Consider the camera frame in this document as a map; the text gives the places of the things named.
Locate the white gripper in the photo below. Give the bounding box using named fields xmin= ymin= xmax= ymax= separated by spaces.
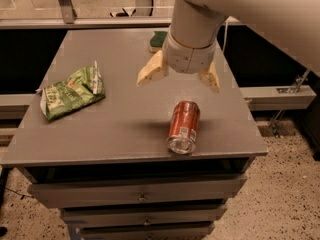
xmin=137 ymin=32 xmax=220 ymax=93

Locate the red coke can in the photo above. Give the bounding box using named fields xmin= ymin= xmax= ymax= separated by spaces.
xmin=167 ymin=101 xmax=200 ymax=154

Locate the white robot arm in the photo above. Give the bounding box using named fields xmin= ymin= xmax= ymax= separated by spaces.
xmin=137 ymin=0 xmax=320 ymax=92

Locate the green yellow sponge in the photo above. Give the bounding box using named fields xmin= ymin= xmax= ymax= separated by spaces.
xmin=149 ymin=31 xmax=167 ymax=53

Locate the green chip bag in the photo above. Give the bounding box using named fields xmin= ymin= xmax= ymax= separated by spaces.
xmin=37 ymin=62 xmax=105 ymax=121

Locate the grey drawer cabinet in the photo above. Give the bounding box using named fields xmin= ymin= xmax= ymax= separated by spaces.
xmin=0 ymin=26 xmax=269 ymax=240

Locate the grey metal railing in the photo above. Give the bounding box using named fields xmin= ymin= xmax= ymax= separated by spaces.
xmin=0 ymin=0 xmax=241 ymax=31

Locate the bottom grey drawer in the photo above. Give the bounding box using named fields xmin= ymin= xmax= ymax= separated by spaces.
xmin=81 ymin=222 xmax=213 ymax=240

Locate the grey drawer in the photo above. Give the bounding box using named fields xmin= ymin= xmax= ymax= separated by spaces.
xmin=28 ymin=174 xmax=247 ymax=208
xmin=81 ymin=222 xmax=213 ymax=240
xmin=62 ymin=204 xmax=226 ymax=228

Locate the top grey drawer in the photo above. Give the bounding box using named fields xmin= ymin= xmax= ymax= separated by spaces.
xmin=28 ymin=174 xmax=247 ymax=208

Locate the middle grey drawer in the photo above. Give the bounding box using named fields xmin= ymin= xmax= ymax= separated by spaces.
xmin=62 ymin=204 xmax=226 ymax=228

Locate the white cable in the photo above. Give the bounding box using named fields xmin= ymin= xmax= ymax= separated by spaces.
xmin=221 ymin=17 xmax=230 ymax=53

